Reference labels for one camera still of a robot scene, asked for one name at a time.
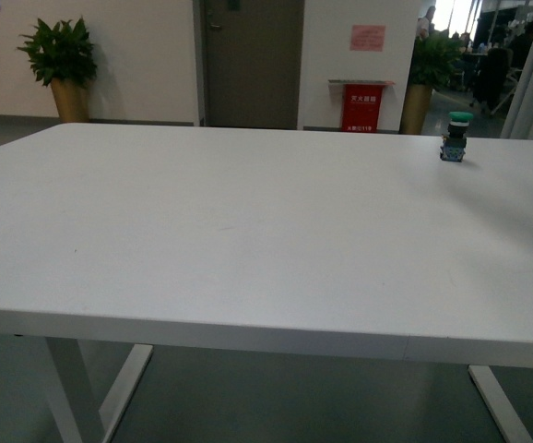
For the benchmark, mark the green mushroom push button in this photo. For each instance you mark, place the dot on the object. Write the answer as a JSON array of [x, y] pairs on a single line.
[[454, 143]]

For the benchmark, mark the red fire extinguisher box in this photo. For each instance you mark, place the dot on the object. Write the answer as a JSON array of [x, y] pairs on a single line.
[[361, 103]]

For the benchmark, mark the grey door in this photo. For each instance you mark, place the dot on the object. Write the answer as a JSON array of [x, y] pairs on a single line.
[[252, 52]]

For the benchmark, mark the pink paper notice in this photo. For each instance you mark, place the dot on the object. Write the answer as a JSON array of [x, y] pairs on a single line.
[[367, 38]]

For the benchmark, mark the right potted plant gold pot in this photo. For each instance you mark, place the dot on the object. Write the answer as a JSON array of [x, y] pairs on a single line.
[[431, 66]]

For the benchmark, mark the potted plant gold pot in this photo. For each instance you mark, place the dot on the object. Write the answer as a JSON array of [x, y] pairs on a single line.
[[431, 66], [61, 58]]

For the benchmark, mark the left white table leg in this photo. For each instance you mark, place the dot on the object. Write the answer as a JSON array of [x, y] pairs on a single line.
[[79, 417]]

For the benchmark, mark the white table leg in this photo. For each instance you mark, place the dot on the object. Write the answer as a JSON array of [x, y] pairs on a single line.
[[501, 409], [79, 417]]

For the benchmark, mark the left potted plant gold pot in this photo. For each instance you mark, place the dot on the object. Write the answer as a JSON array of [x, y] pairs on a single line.
[[61, 58]]

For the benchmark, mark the right white table leg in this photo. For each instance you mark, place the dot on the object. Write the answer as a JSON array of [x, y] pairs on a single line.
[[501, 409]]

